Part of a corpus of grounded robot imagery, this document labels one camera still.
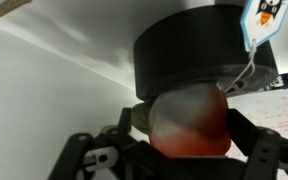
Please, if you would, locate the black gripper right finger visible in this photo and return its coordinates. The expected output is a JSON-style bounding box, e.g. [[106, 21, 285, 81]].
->
[[227, 108, 288, 180]]

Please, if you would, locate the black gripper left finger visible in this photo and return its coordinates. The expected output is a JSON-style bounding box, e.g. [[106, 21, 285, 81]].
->
[[47, 107, 142, 180]]

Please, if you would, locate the penguin paper tag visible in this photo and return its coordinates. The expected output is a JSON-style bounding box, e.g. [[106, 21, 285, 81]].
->
[[223, 0, 288, 95]]

